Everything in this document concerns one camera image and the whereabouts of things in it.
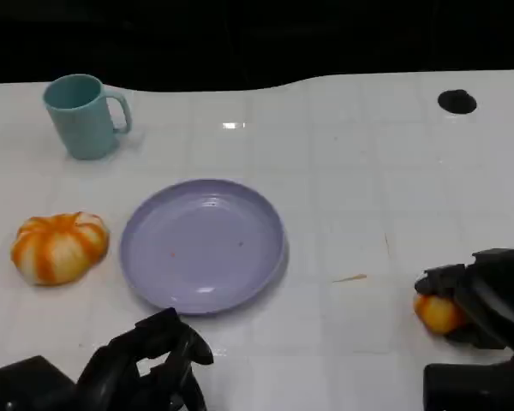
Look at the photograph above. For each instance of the pale green mug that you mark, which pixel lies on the pale green mug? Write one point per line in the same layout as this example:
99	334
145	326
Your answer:
83	122

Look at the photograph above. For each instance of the black round table grommet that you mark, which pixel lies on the black round table grommet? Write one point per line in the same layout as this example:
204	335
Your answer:
457	102

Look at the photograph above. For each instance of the thin orange stick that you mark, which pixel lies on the thin orange stick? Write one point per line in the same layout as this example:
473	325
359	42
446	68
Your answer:
349	278

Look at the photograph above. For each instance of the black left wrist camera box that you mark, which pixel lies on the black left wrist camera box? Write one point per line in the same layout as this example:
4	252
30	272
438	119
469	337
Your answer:
32	385

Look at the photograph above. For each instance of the orange and white bread roll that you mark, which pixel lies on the orange and white bread roll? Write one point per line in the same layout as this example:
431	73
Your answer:
439	314
57	250

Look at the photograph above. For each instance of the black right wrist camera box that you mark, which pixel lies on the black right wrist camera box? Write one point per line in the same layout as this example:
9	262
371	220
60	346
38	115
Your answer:
475	387

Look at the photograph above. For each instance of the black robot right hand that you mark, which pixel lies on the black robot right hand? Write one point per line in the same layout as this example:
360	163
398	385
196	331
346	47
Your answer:
497	295

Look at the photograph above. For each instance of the lilac plate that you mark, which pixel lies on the lilac plate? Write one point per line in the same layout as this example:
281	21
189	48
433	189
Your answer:
201	246

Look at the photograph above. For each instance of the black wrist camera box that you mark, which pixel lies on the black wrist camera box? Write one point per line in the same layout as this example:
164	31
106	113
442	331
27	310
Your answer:
32	385
475	387

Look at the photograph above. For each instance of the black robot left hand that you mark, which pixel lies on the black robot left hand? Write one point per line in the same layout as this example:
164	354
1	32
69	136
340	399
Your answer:
124	368

